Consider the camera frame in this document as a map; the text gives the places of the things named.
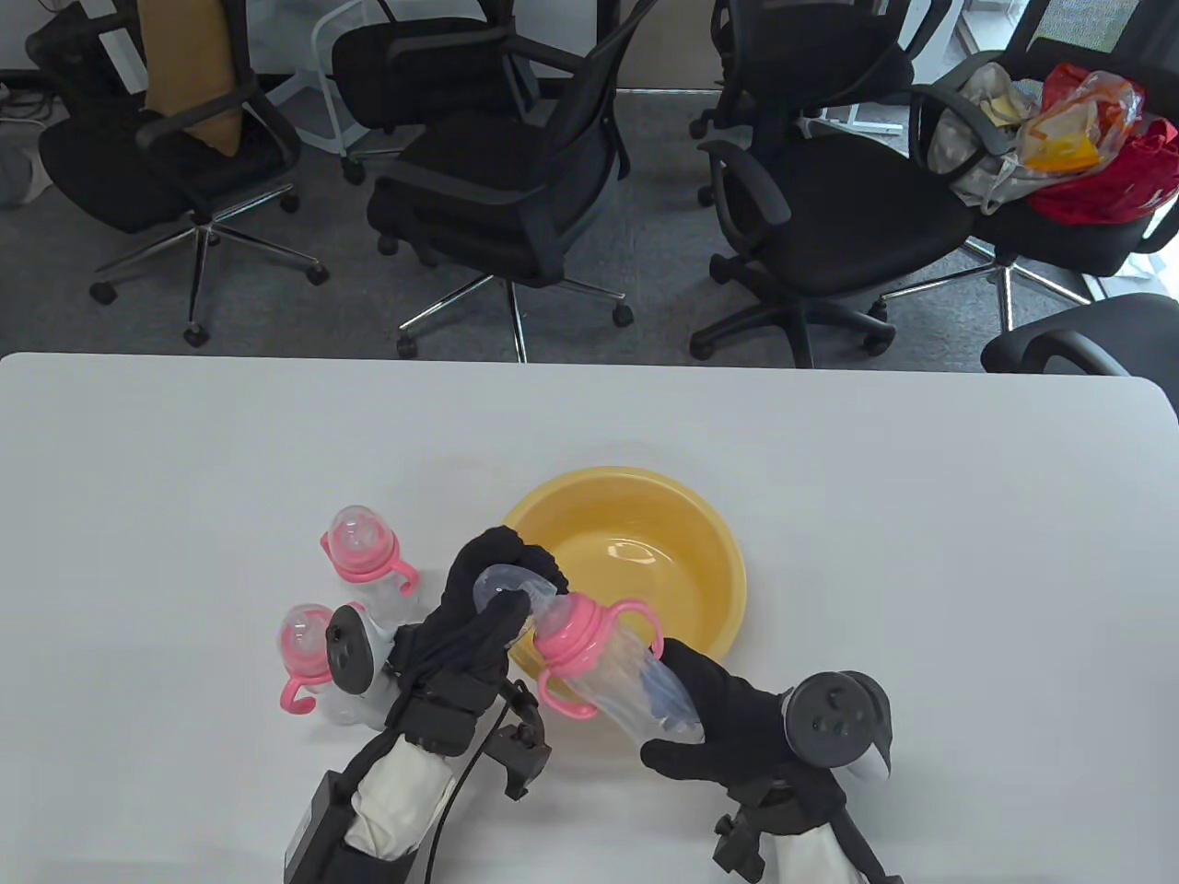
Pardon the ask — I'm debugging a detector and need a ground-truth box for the person's right hand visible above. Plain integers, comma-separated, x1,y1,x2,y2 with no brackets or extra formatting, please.
640,637,844,811

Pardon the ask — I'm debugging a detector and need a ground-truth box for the person's left hand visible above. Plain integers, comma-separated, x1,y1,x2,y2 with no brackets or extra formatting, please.
385,527,577,756

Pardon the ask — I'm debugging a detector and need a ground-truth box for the clear plastic baby bottle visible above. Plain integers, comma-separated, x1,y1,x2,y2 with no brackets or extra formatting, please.
530,594,706,742
320,505,423,622
279,602,369,728

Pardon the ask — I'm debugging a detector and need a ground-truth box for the person's right forearm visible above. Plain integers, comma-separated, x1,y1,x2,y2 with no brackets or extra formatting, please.
760,810,904,884

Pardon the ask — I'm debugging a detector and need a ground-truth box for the grey right hand controller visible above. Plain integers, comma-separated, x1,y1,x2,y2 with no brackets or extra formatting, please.
783,670,894,784

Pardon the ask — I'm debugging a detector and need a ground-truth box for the grey hand controller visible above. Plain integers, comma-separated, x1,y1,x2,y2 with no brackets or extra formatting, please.
783,670,894,784
327,603,397,728

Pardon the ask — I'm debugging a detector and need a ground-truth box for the grey left hand controller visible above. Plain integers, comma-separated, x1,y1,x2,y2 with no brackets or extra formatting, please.
327,603,397,728

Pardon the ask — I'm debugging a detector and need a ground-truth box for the yellow plastic basin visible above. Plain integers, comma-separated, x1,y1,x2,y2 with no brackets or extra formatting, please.
502,467,747,715

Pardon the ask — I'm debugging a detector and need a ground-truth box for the black office chair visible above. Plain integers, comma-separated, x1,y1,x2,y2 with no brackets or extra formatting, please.
329,0,590,185
367,0,660,363
689,138,979,369
689,0,954,208
981,293,1179,377

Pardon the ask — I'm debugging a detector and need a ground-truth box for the black chair with cushion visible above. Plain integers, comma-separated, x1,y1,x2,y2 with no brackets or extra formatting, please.
25,0,331,349

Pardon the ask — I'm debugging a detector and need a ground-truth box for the black chair with bags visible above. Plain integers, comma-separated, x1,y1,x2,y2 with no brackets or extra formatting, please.
880,0,1179,334

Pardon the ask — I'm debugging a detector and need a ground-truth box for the brown cushion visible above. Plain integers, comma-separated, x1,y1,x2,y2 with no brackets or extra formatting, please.
138,0,243,154

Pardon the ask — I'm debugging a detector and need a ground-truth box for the white metal table leg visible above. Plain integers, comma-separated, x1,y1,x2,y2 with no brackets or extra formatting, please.
815,99,904,139

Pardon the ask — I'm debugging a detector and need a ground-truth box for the red bag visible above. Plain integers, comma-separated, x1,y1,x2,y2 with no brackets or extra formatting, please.
1029,118,1179,227

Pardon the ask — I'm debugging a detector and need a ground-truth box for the orange plastic bag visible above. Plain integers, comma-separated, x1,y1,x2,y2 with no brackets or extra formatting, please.
1016,64,1146,176

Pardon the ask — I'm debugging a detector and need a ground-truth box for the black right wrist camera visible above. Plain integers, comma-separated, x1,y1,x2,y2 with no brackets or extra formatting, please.
714,781,798,883

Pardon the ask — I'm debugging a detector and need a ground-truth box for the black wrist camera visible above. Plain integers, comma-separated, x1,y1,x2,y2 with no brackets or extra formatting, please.
714,781,798,883
479,680,555,800

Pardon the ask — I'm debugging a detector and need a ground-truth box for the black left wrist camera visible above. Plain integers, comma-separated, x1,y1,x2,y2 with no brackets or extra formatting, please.
479,680,555,800

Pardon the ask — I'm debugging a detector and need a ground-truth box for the black glove cable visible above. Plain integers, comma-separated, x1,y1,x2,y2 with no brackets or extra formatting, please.
424,700,508,884

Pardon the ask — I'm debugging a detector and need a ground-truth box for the black white cable bundle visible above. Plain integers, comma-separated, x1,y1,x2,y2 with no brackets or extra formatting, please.
0,74,61,125

